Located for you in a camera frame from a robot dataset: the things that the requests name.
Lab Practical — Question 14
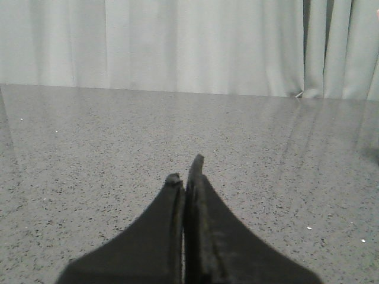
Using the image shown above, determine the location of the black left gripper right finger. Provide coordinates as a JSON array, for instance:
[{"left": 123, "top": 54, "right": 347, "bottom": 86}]
[{"left": 184, "top": 154, "right": 320, "bottom": 283}]

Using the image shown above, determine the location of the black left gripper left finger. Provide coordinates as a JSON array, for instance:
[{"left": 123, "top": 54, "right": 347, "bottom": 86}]
[{"left": 57, "top": 173, "right": 185, "bottom": 283}]

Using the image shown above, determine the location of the white curtain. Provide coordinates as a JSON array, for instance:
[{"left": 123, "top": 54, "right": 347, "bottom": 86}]
[{"left": 1, "top": 1, "right": 378, "bottom": 101}]

